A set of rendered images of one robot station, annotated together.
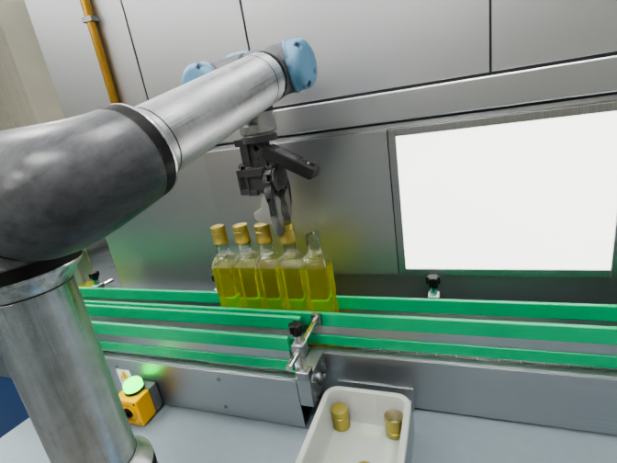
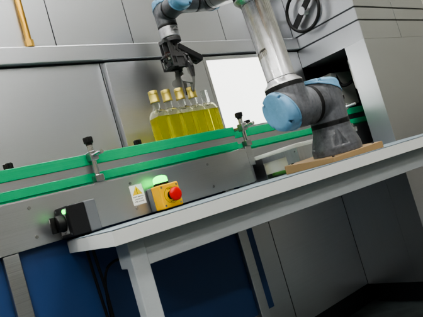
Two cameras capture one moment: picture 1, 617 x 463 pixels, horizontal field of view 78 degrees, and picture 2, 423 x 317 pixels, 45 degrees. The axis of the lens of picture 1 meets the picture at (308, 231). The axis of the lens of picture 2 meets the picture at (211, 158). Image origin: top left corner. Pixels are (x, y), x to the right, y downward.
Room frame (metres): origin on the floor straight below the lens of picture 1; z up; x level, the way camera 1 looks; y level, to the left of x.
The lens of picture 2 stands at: (-0.06, 1.72, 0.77)
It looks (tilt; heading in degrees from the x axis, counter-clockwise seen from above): 3 degrees up; 297
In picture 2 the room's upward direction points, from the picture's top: 16 degrees counter-clockwise
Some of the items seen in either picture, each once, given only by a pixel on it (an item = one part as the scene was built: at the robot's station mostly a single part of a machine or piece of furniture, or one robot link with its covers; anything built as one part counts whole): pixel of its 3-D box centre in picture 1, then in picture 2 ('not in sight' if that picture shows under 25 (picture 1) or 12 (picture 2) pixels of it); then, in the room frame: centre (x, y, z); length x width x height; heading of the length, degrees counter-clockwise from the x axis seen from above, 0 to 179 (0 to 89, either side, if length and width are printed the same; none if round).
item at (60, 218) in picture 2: not in sight; (56, 224); (0.89, 0.78, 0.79); 0.04 x 0.03 x 0.04; 158
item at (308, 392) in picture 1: (313, 377); (242, 158); (0.67, 0.04, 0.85); 0.09 x 0.04 x 0.07; 158
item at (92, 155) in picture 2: not in sight; (97, 158); (0.84, 0.62, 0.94); 0.07 x 0.04 x 0.13; 158
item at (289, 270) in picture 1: (297, 294); (203, 131); (0.79, 0.05, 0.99); 0.06 x 0.06 x 0.21; 68
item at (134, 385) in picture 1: (132, 384); (160, 180); (0.76, 0.47, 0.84); 0.04 x 0.04 x 0.03
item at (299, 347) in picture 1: (304, 344); (238, 131); (0.66, 0.04, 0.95); 0.17 x 0.03 x 0.12; 158
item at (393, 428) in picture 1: (394, 424); not in sight; (0.58, -0.10, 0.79); 0.04 x 0.04 x 0.04
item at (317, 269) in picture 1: (321, 295); (214, 129); (0.77, -0.01, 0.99); 0.06 x 0.06 x 0.21; 68
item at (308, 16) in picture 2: not in sight; (304, 11); (0.48, -0.77, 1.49); 0.21 x 0.05 x 0.21; 158
